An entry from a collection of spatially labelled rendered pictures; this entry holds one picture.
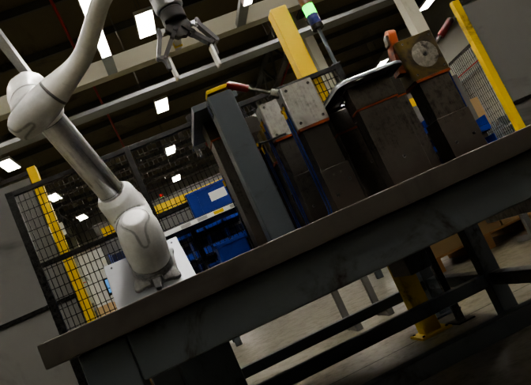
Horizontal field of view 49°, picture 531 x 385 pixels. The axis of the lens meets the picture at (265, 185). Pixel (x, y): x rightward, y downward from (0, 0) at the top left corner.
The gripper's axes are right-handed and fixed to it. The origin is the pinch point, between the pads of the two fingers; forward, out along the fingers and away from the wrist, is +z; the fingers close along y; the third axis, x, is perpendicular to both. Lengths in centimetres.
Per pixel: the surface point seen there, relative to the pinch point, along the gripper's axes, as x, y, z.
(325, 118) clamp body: -28.8, 15.5, 33.8
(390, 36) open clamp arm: -31, 43, 20
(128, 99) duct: 975, 172, -367
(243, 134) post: -16.1, -1.5, 27.4
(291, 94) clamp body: -28.0, 10.5, 24.8
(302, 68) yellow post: 127, 100, -32
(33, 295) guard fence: 270, -81, 11
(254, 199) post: -15.4, -6.0, 44.3
